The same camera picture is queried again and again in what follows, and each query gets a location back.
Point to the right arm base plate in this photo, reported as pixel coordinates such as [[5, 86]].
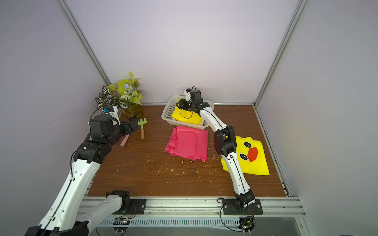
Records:
[[230, 207]]

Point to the yellow duck folded raincoat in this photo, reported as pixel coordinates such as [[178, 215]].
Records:
[[251, 156]]

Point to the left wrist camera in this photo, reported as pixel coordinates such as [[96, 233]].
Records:
[[111, 110]]

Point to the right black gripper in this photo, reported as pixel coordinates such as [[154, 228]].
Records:
[[187, 105]]

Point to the left controller board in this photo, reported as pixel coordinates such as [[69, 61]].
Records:
[[121, 225]]

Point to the controller board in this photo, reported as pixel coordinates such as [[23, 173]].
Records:
[[121, 225], [247, 224]]

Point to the plain yellow raincoat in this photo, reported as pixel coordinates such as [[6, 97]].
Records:
[[186, 116]]

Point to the artificial plant in vase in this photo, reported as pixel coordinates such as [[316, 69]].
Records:
[[125, 95]]

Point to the right controller board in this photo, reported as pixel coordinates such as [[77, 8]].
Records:
[[247, 224]]

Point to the pink raincoat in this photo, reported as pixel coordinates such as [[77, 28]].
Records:
[[189, 143]]

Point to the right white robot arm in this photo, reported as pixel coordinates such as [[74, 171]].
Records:
[[224, 143]]

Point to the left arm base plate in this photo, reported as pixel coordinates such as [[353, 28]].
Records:
[[137, 207]]

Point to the green toy rake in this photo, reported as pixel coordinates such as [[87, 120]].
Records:
[[141, 123]]

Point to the aluminium front rail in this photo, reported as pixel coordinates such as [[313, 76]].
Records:
[[201, 212]]

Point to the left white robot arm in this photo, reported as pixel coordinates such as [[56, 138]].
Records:
[[62, 218]]

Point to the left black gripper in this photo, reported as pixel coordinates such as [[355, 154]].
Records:
[[133, 126]]

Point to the white plastic basket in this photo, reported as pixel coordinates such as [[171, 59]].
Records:
[[169, 110]]

